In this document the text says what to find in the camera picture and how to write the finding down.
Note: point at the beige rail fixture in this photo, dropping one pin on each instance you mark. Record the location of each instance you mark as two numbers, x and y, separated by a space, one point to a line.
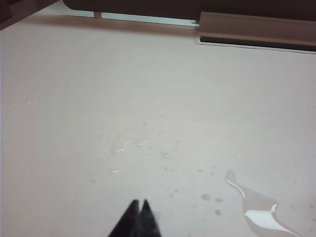
256 27

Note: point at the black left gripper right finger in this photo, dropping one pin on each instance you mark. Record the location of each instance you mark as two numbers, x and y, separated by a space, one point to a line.
148 222

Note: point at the spilled water puddle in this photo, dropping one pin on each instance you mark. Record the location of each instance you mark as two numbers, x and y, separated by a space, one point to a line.
261 217

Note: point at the brown desk divider panel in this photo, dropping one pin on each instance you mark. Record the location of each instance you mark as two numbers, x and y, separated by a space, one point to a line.
172 7

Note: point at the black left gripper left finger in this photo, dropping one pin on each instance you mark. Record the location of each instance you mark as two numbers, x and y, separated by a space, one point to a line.
128 222

